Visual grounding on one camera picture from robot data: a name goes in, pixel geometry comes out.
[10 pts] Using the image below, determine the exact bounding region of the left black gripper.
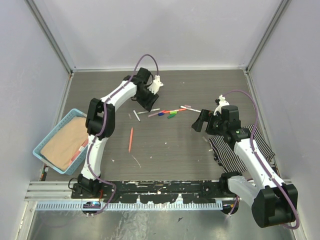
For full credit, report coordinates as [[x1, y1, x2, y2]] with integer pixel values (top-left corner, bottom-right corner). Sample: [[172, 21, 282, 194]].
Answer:
[[136, 86, 159, 112]]

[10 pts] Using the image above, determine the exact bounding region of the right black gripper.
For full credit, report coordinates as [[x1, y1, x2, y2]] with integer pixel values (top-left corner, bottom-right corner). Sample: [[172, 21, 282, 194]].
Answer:
[[192, 108, 228, 136]]

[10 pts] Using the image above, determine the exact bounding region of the orange slim pen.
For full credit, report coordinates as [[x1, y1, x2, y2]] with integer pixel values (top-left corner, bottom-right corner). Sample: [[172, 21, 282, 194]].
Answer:
[[128, 127, 134, 153]]

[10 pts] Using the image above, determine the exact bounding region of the white marker lime end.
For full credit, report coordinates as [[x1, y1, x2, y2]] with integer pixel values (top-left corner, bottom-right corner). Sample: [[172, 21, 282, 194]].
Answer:
[[137, 108, 161, 115]]

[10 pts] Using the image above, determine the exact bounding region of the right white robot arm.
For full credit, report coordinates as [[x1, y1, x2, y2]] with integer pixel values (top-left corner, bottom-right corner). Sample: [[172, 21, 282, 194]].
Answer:
[[191, 105, 300, 230]]

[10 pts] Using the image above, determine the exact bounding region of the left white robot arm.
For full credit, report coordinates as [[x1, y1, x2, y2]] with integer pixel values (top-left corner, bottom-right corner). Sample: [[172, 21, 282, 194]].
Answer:
[[72, 68, 164, 199]]

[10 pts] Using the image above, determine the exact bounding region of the white marker blue end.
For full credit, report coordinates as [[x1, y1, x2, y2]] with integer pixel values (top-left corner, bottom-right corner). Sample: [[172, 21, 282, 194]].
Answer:
[[133, 110, 141, 122]]

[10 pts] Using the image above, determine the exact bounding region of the orange white marker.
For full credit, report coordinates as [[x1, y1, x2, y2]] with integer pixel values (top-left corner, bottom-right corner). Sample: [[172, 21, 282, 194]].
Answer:
[[162, 108, 187, 114]]

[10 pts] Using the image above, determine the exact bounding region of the white marker green end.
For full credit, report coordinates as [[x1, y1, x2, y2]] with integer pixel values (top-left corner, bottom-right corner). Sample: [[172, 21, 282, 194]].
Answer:
[[180, 105, 201, 113]]

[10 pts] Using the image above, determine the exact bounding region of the striped black white cloth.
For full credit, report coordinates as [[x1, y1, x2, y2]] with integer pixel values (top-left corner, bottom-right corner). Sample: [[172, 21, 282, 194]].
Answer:
[[208, 124, 275, 174]]

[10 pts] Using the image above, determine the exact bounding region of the light blue plastic basket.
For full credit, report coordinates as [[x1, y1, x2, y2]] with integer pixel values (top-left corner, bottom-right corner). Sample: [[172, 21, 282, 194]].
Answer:
[[32, 108, 88, 176]]

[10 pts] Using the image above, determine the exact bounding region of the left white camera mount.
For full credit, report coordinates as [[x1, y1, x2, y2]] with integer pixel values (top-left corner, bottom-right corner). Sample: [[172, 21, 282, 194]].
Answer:
[[147, 75, 164, 95]]

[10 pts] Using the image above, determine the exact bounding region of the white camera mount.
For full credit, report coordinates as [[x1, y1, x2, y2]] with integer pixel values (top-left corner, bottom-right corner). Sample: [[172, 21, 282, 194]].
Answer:
[[213, 94, 230, 116], [147, 75, 164, 95]]

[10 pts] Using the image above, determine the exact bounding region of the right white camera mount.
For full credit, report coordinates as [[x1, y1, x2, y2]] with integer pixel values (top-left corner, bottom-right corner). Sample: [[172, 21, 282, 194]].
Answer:
[[213, 94, 230, 116]]

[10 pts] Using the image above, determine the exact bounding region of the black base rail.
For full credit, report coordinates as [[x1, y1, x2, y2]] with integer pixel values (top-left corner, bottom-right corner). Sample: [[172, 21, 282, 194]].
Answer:
[[71, 180, 236, 204]]

